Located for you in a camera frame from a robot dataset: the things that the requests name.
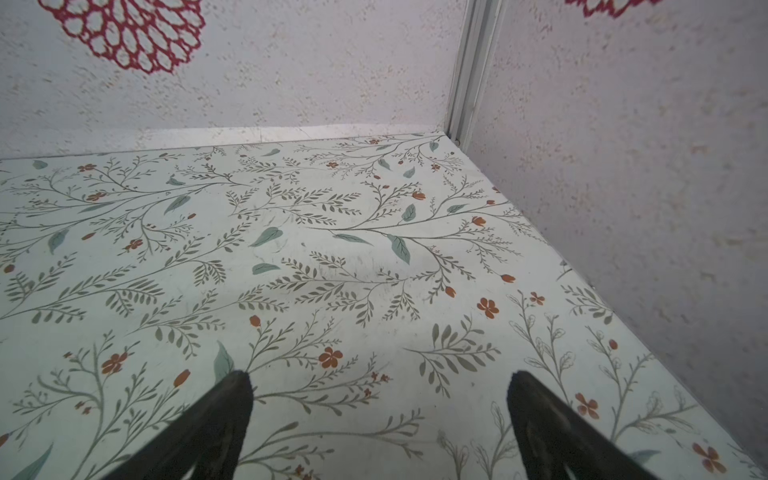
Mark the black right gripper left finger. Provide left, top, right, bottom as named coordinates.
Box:
left=106, top=370, right=254, bottom=479

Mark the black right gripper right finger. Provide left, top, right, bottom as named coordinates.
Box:
left=506, top=370, right=654, bottom=480

